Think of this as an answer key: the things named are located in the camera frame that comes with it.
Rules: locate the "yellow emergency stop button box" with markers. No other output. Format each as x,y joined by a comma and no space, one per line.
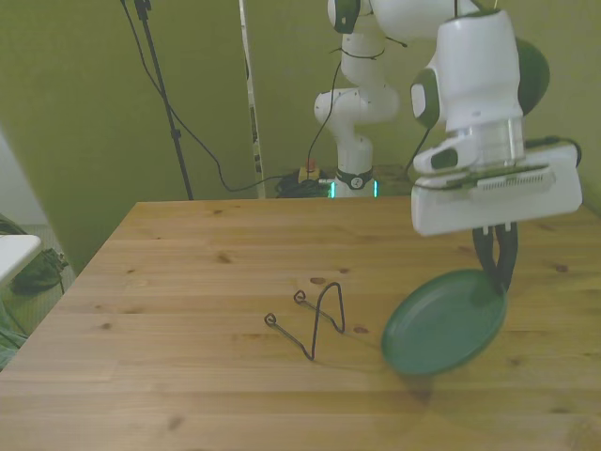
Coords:
309,171

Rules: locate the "green round plate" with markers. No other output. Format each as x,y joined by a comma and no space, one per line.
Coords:
436,333

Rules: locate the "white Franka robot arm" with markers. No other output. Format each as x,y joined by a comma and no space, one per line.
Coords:
479,70

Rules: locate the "dark green bag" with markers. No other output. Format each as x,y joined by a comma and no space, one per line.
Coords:
37,275

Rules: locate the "white partition edge strip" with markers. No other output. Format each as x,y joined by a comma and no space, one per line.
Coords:
251,108

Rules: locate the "wrist camera with circuit board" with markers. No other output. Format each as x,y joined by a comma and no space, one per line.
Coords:
507,181

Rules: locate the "white side table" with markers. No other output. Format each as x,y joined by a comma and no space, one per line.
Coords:
16,251

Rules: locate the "black camera stand pole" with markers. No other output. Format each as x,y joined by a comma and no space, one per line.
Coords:
162,89

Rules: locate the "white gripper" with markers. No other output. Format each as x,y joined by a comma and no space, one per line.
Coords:
493,211

